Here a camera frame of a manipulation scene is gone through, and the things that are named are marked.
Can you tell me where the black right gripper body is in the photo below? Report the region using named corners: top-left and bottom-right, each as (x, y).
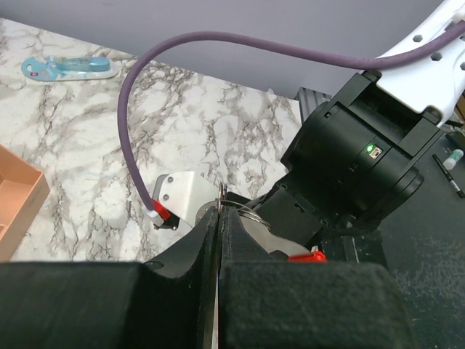
top-left (250, 72), bottom-right (440, 247)

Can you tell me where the white glue bottle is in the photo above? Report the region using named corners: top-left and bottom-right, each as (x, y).
top-left (443, 149), bottom-right (464, 171)

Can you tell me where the blue packaged correction tape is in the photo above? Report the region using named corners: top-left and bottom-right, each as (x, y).
top-left (21, 56), bottom-right (119, 82)

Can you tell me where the black marker pen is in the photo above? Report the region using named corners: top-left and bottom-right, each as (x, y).
top-left (432, 154), bottom-right (464, 198)

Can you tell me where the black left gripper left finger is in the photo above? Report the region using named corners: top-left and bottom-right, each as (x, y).
top-left (1, 208), bottom-right (219, 348)

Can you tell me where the metal key organizer red handle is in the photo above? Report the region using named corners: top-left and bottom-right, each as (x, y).
top-left (217, 182), bottom-right (327, 262)

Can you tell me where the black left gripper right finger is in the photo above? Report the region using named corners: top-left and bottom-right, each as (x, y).
top-left (218, 207), bottom-right (414, 348)

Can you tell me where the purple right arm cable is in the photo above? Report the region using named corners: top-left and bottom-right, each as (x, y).
top-left (118, 16), bottom-right (465, 214)

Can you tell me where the peach plastic desk organizer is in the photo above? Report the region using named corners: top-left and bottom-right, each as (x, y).
top-left (0, 146), bottom-right (50, 262)

